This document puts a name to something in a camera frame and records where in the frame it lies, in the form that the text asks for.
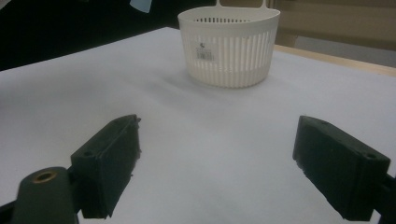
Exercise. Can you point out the white plastic basket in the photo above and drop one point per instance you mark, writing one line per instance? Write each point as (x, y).
(229, 46)

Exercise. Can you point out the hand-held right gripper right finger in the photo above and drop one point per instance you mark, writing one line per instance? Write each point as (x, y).
(336, 168)

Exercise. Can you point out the wooden table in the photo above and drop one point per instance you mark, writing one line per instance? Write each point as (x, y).
(342, 60)

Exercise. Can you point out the white table sheet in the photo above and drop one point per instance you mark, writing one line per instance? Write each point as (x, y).
(202, 130)

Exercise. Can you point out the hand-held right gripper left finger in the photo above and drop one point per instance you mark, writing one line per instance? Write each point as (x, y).
(106, 168)

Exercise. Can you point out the beige wooden desk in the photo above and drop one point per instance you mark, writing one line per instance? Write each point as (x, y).
(336, 18)

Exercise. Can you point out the black curtain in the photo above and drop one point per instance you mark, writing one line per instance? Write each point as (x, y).
(62, 28)

